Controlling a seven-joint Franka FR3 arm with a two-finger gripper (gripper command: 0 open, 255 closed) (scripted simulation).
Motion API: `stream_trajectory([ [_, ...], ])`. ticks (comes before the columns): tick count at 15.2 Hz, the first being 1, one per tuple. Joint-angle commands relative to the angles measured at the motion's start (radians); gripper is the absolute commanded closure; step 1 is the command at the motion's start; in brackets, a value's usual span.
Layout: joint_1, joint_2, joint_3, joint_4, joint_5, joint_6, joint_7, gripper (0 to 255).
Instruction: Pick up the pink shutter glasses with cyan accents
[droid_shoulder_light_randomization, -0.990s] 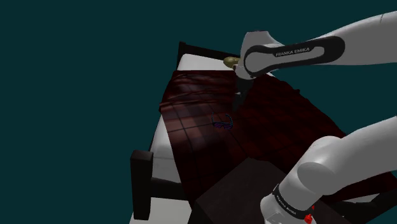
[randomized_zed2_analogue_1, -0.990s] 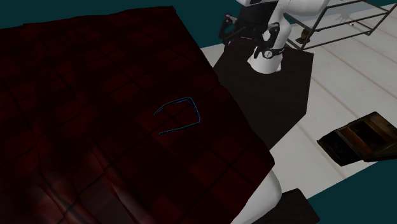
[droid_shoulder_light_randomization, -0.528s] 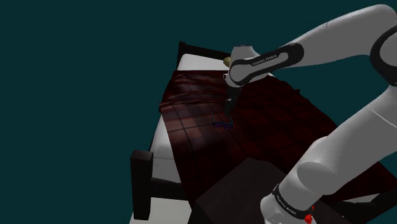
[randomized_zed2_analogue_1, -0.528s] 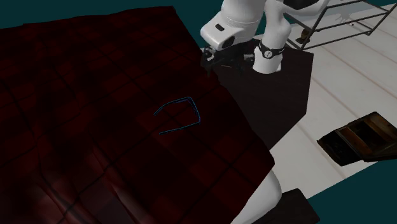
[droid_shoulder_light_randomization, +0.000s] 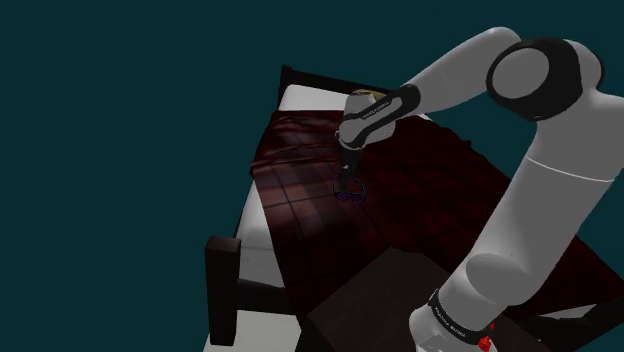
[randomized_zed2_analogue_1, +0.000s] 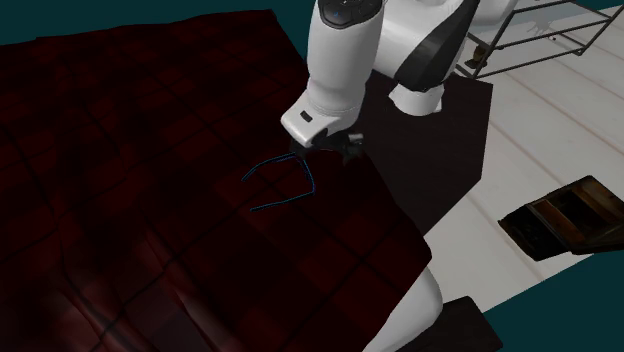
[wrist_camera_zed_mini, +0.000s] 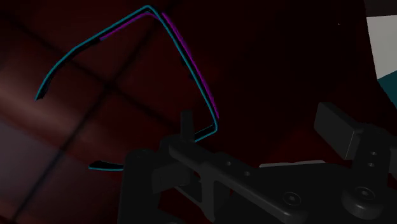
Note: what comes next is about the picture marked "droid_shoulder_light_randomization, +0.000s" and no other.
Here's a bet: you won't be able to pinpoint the purple sunglasses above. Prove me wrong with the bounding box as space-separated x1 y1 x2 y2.
331 176 367 206

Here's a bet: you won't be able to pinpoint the yellow rounded object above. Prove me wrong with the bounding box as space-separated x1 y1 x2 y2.
350 88 387 102

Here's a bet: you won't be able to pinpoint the bed with dark red blanket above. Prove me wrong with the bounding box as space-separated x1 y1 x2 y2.
203 64 624 352

